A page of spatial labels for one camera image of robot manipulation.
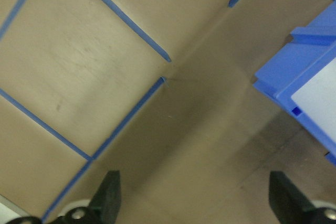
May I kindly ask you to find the white foam bin liner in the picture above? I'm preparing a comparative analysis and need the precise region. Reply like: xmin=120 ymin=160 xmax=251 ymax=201
xmin=291 ymin=57 xmax=336 ymax=141

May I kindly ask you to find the empty blue plastic bin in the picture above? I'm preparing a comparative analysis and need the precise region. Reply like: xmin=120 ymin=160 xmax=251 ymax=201
xmin=253 ymin=0 xmax=336 ymax=167

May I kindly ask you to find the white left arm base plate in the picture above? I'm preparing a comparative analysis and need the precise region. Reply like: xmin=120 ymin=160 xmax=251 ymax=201
xmin=0 ymin=194 xmax=28 ymax=222

